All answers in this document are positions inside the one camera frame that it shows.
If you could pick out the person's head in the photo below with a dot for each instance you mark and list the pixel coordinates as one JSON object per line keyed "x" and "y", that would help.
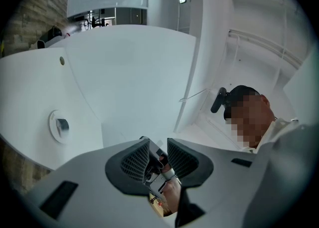
{"x": 249, "y": 122}

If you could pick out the yellow wooden board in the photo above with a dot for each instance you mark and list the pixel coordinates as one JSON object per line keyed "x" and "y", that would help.
{"x": 154, "y": 208}

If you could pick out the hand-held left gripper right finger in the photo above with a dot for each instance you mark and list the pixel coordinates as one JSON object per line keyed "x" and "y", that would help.
{"x": 224, "y": 184}

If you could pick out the black head camera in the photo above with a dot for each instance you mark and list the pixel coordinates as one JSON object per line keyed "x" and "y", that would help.
{"x": 218, "y": 101}

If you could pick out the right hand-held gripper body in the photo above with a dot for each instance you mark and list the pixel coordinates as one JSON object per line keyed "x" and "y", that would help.
{"x": 157, "y": 182}

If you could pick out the black office chair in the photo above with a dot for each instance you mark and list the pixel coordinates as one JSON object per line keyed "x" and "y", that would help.
{"x": 96, "y": 21}

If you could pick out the clear glass plate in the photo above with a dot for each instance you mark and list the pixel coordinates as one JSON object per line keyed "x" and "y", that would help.
{"x": 53, "y": 133}

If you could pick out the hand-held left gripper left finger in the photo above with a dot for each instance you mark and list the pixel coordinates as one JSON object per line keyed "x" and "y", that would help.
{"x": 94, "y": 197}

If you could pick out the black bag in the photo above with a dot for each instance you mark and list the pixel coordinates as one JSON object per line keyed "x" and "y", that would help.
{"x": 53, "y": 31}

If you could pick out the person's right forearm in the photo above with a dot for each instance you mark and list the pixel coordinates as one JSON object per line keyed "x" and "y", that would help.
{"x": 172, "y": 194}

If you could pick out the person's white shirt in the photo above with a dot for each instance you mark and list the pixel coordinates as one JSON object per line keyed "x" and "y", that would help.
{"x": 276, "y": 128}

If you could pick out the white table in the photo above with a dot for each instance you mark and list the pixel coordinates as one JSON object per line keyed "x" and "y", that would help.
{"x": 30, "y": 84}
{"x": 129, "y": 72}

